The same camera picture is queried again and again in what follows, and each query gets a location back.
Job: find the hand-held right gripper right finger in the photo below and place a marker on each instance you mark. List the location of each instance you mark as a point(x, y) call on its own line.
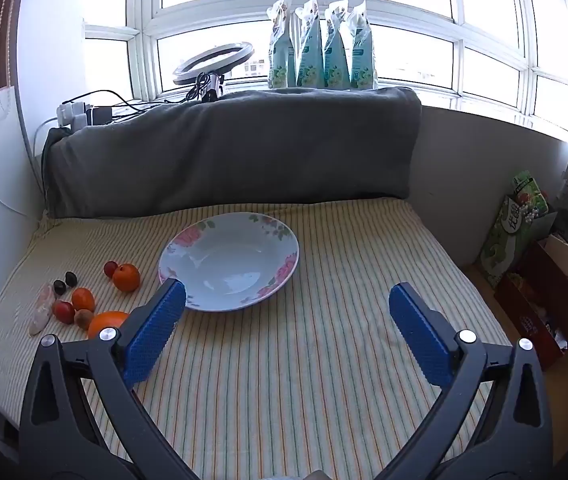
point(416, 335)

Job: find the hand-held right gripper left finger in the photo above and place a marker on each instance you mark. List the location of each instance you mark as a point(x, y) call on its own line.
point(156, 332)

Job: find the small clear plastic cup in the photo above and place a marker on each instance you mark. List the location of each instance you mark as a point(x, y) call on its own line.
point(229, 260)

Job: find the large orange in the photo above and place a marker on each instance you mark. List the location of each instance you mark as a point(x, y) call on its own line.
point(106, 322)

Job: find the small brown fruit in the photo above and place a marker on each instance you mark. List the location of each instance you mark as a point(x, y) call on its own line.
point(84, 319)

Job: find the red cherry tomato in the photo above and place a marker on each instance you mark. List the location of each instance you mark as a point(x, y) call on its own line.
point(110, 269)

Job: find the small orange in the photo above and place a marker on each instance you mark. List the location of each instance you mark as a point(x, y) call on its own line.
point(83, 300)

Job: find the dark grape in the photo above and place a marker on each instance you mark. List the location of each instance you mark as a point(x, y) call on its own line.
point(59, 287)
point(70, 278)

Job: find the red cardboard box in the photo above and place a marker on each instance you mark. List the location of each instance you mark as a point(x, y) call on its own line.
point(539, 300)

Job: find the striped mat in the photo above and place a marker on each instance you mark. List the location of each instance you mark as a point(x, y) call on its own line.
point(289, 360)

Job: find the green printed carton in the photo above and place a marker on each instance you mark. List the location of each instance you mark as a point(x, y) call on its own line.
point(531, 195)

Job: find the grey cushion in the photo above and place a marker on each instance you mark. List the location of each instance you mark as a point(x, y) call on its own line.
point(234, 150)

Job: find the black power adapter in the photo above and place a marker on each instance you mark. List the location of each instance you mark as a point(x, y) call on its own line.
point(99, 115)

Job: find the white power strip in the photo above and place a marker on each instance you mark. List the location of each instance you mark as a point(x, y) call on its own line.
point(72, 114)

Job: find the teal printed packet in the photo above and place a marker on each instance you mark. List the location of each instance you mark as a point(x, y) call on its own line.
point(363, 57)
point(310, 55)
point(281, 55)
point(336, 57)

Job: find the white window frame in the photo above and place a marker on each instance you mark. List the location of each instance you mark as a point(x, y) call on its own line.
point(213, 15)

